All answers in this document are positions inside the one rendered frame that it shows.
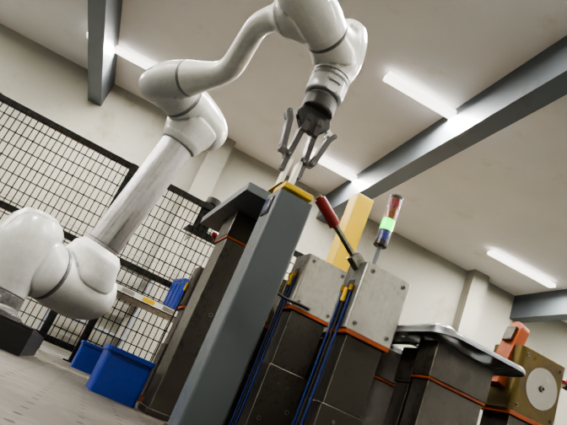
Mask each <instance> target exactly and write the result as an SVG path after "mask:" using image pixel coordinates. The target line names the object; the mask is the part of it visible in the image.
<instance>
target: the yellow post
mask: <svg viewBox="0 0 567 425"><path fill-rule="evenodd" d="M373 203H374V201H373V200H371V199H369V198H368V197H367V196H364V195H363V194H361V193H357V194H355V195H353V196H351V197H350V198H349V200H348V205H347V206H346V209H345V211H344V214H343V217H342V220H341V222H340V224H339V227H340V228H341V230H342V231H343V233H344V235H345V237H346V238H347V240H348V242H349V243H350V245H351V246H352V248H353V250H354V252H355V251H356V249H357V246H358V244H359V240H360V238H361V235H362V233H363V230H364V228H365V224H366V221H367V219H368V217H369V214H370V210H371V208H372V205H373ZM349 256H350V255H349V254H348V252H347V250H346V249H345V247H344V245H343V243H342V241H341V240H340V239H339V237H338V235H337V233H336V235H335V237H334V240H333V242H332V246H331V248H330V250H329V253H328V255H327V258H326V261H327V262H329V263H330V264H332V265H334V266H336V267H338V268H340V269H342V270H343V271H345V272H348V268H349V266H350V264H349V263H348V260H347V258H348V257H349Z"/></svg>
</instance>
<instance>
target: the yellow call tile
mask: <svg viewBox="0 0 567 425"><path fill-rule="evenodd" d="M280 188H282V189H284V190H286V191H288V192H290V193H291V194H293V195H295V196H297V197H298V198H300V199H302V200H304V201H305V202H308V203H309V202H311V201H312V199H313V196H312V195H311V194H309V193H307V192H306V191H303V190H301V189H300V188H299V187H297V186H295V185H293V184H291V183H289V182H288V181H285V182H284V183H283V184H282V185H280V186H278V187H276V188H275V189H274V191H273V192H275V191H277V190H278V189H280Z"/></svg>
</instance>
